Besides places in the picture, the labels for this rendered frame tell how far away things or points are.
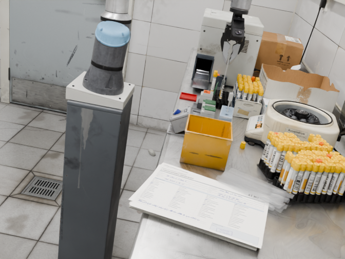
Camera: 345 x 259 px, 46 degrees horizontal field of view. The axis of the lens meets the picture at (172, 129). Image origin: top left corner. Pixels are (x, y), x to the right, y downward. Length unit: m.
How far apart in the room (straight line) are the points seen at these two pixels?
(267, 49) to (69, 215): 1.33
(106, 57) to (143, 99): 1.98
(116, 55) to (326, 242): 0.89
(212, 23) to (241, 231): 1.15
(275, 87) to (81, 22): 2.00
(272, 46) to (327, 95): 0.68
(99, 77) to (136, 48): 1.85
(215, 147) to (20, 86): 2.69
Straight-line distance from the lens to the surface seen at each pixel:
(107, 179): 1.57
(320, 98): 1.68
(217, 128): 1.24
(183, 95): 1.68
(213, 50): 1.88
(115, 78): 1.46
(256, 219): 0.97
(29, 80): 3.58
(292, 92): 1.66
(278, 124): 1.31
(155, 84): 3.33
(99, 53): 1.44
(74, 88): 1.47
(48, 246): 2.16
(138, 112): 3.44
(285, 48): 2.28
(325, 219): 1.10
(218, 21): 1.86
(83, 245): 1.78
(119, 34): 1.42
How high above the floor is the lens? 1.42
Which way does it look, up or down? 24 degrees down
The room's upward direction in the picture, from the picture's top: 10 degrees clockwise
